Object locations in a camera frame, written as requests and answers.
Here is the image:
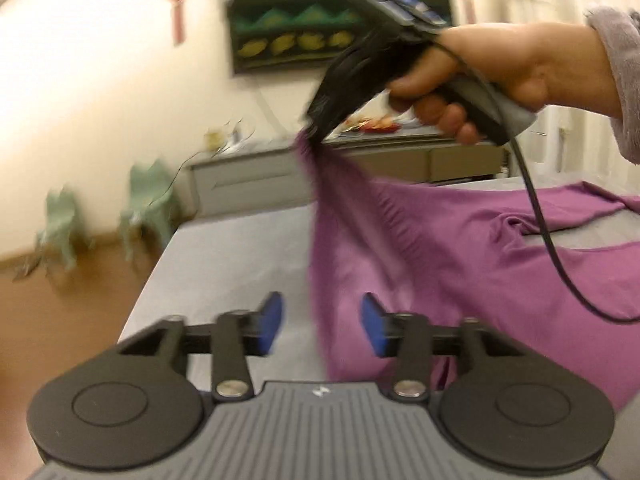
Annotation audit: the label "person's right hand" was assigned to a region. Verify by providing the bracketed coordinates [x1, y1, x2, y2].
[387, 21, 624, 147]

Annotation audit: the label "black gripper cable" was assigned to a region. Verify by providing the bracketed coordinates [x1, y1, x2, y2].
[509, 132, 640, 324]

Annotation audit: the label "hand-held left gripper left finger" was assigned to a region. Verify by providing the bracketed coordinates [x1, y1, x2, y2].
[117, 291, 285, 403]

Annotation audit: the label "green plastic chair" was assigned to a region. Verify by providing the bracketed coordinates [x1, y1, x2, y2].
[119, 159, 177, 262]
[34, 186, 85, 275]

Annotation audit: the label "purple pants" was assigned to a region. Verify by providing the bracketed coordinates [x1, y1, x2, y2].
[292, 132, 640, 413]

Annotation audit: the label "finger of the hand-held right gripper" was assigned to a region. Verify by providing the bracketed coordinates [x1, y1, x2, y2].
[304, 85, 362, 147]

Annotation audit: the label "dark patterned wall hanging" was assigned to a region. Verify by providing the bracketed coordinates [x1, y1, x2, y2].
[225, 0, 454, 79]

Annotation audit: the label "person's right forearm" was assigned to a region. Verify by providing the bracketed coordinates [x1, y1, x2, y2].
[584, 6, 640, 167]

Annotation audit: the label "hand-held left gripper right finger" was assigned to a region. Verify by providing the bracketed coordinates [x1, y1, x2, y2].
[360, 292, 502, 403]

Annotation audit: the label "red fruit bowl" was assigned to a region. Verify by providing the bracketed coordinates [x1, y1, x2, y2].
[356, 114, 402, 134]

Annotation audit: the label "grey and brown sideboard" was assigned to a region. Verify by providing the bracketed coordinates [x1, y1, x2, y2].
[186, 132, 512, 217]

